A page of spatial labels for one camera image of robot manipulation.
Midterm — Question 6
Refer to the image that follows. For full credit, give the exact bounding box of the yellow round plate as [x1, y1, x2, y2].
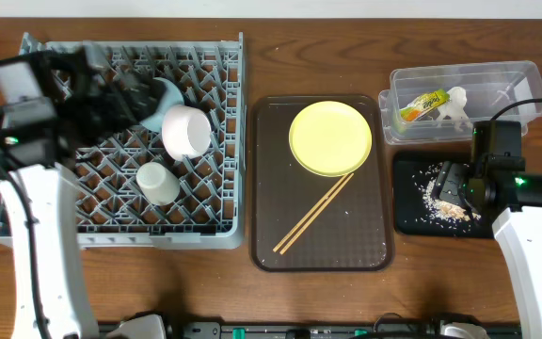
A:
[288, 101, 373, 177]

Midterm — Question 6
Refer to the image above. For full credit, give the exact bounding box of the light blue saucer plate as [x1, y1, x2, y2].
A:
[140, 77, 184, 133]

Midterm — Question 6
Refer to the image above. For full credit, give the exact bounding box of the grey plastic dishwasher rack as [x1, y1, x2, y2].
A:
[17, 35, 247, 250]

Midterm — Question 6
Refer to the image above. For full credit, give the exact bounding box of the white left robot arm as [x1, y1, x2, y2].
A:
[0, 62, 101, 338]

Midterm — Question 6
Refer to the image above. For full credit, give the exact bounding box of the white plastic cup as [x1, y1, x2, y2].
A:
[136, 162, 181, 205]

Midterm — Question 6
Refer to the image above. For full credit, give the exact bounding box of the black waste tray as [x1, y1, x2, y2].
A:
[392, 151, 493, 239]

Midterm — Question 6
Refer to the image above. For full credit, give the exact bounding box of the dark brown serving tray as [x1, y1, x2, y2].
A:
[248, 95, 393, 272]

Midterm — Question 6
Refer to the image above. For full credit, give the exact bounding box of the yellow green snack wrapper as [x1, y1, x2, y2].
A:
[399, 89, 450, 122]

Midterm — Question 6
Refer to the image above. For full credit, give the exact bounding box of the clear plastic waste bin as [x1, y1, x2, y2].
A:
[378, 61, 542, 145]

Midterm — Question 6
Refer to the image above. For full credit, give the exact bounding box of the white bowl with food scraps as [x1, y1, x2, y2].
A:
[161, 105, 212, 161]

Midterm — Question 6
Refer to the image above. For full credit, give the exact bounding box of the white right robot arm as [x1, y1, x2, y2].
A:
[432, 161, 542, 338]

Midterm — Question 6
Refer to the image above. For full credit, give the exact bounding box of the pile of rice scraps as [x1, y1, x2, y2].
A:
[412, 163, 480, 225]

